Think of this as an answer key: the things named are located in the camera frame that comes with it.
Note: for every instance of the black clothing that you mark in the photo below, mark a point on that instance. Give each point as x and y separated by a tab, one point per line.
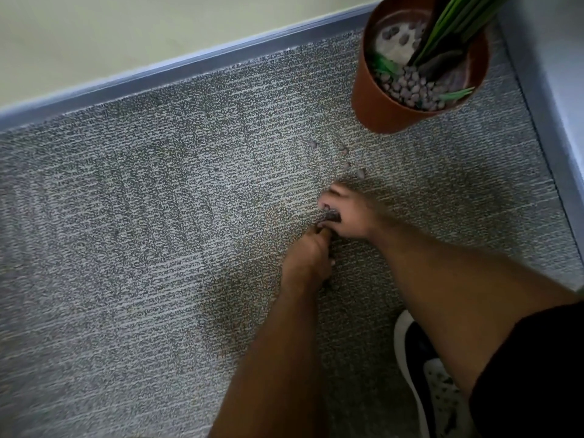
534	378

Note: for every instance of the person's right hand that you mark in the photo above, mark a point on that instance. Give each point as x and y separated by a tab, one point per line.
358	214

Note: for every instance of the white foam block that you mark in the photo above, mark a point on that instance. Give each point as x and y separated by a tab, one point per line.
394	47

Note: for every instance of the person's right fingers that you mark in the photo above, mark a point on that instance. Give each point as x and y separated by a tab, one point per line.
333	195

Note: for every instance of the person's right forearm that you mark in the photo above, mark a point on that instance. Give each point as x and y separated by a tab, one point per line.
456	291

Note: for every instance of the pile of grey potting pebbles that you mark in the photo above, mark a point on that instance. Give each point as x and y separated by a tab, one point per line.
413	88

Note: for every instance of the person's left hand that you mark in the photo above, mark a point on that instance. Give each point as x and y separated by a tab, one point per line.
303	264

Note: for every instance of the handful of grey pebbles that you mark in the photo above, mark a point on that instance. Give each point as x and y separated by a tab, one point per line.
330	216

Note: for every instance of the black and white shoe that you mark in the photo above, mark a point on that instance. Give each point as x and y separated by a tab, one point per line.
419	360

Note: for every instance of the terracotta plant pot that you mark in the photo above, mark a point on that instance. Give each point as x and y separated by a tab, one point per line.
372	107

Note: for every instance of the person's left forearm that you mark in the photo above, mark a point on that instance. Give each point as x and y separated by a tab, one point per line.
278	369

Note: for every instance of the green leafy plant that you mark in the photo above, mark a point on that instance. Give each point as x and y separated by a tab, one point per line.
449	22

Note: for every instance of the person's left fingers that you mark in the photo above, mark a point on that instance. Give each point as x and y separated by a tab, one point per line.
325	250

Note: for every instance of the grey baseboard strip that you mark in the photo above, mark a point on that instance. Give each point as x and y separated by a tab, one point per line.
182	70
547	132

